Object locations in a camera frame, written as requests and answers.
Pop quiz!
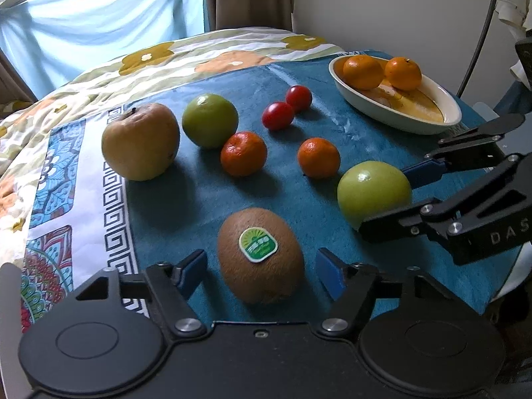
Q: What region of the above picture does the small reddish mandarin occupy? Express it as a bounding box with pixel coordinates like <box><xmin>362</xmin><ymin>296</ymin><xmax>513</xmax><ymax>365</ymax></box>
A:
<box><xmin>298</xmin><ymin>138</ymin><xmax>341</xmax><ymax>179</ymax></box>
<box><xmin>220</xmin><ymin>132</ymin><xmax>268</xmax><ymax>177</ymax></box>

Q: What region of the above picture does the floral striped blanket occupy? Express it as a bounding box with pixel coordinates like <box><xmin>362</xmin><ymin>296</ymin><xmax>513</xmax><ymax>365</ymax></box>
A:
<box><xmin>0</xmin><ymin>28</ymin><xmax>347</xmax><ymax>267</ymax></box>

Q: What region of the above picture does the white oval bowl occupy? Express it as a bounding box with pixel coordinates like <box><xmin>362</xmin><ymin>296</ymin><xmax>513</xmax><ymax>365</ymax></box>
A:
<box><xmin>328</xmin><ymin>54</ymin><xmax>463</xmax><ymax>135</ymax></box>

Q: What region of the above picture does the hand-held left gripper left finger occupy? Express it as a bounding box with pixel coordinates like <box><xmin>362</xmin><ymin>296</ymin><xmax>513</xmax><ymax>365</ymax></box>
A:
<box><xmin>75</xmin><ymin>249</ymin><xmax>208</xmax><ymax>340</ymax></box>

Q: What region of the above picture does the brown kiwi with sticker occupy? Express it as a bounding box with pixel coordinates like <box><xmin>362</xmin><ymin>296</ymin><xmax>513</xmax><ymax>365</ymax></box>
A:
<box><xmin>217</xmin><ymin>208</ymin><xmax>305</xmax><ymax>305</ymax></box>

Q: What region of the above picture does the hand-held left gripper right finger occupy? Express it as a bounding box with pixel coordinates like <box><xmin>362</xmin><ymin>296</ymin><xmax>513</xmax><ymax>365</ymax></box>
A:
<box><xmin>315</xmin><ymin>248</ymin><xmax>456</xmax><ymax>340</ymax></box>

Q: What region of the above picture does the light blue curtain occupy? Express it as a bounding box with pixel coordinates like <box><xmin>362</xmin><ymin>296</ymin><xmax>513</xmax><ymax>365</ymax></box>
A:
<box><xmin>0</xmin><ymin>0</ymin><xmax>209</xmax><ymax>101</ymax></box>

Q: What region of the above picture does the grey cable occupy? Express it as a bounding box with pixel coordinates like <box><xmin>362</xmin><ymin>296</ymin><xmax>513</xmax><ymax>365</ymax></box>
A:
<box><xmin>456</xmin><ymin>0</ymin><xmax>499</xmax><ymax>97</ymax></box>

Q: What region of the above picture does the large orange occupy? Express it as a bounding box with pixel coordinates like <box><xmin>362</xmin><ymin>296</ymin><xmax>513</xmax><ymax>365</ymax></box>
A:
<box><xmin>384</xmin><ymin>57</ymin><xmax>423</xmax><ymax>91</ymax></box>
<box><xmin>343</xmin><ymin>55</ymin><xmax>383</xmax><ymax>90</ymax></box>

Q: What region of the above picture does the green apple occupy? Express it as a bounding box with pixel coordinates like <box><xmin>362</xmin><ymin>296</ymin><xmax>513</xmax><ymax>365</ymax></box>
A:
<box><xmin>337</xmin><ymin>161</ymin><xmax>413</xmax><ymax>231</ymax></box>
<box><xmin>182</xmin><ymin>94</ymin><xmax>239</xmax><ymax>149</ymax></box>

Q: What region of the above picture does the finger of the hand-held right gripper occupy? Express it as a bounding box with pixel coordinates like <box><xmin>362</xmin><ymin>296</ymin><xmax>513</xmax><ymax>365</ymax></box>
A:
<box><xmin>358</xmin><ymin>153</ymin><xmax>529</xmax><ymax>243</ymax></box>
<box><xmin>401</xmin><ymin>113</ymin><xmax>527</xmax><ymax>189</ymax></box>

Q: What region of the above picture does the yellow apple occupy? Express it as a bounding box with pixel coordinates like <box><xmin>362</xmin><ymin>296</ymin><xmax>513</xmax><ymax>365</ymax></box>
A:
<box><xmin>102</xmin><ymin>103</ymin><xmax>181</xmax><ymax>182</ymax></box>

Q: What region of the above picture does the red cherry tomato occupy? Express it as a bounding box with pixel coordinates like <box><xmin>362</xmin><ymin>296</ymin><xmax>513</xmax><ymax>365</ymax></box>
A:
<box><xmin>262</xmin><ymin>102</ymin><xmax>295</xmax><ymax>131</ymax></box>
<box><xmin>285</xmin><ymin>85</ymin><xmax>313</xmax><ymax>112</ymax></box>

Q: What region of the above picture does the teal patterned mat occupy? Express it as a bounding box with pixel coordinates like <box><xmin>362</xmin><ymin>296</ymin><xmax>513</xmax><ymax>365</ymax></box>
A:
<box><xmin>19</xmin><ymin>50</ymin><xmax>525</xmax><ymax>335</ymax></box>

